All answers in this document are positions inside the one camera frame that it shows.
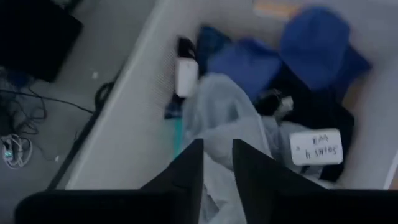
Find navy underwear lettered waistband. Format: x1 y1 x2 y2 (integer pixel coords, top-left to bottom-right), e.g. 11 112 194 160
254 62 355 183

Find grey shirt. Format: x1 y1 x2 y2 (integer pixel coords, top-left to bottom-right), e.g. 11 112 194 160
182 73 336 224

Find black box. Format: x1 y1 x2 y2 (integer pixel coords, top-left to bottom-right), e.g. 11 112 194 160
0 0 84 83

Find white paper label tag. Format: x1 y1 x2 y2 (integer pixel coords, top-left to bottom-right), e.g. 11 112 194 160
289 128 345 166
174 58 200 98

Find black floor cable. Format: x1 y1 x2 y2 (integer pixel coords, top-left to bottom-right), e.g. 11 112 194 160
0 88 94 138

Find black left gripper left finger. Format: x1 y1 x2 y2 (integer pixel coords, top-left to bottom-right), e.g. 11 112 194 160
14 138 205 224

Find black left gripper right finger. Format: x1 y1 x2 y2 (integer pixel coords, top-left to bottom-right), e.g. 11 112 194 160
231 138 398 224

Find royal blue garment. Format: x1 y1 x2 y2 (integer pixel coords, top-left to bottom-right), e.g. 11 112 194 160
206 37 284 102
278 6 373 100

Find coiled black cable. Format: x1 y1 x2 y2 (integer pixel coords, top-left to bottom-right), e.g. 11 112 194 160
94 81 118 111

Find turquoise shorts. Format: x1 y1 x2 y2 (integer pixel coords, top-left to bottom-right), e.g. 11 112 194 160
172 118 187 156

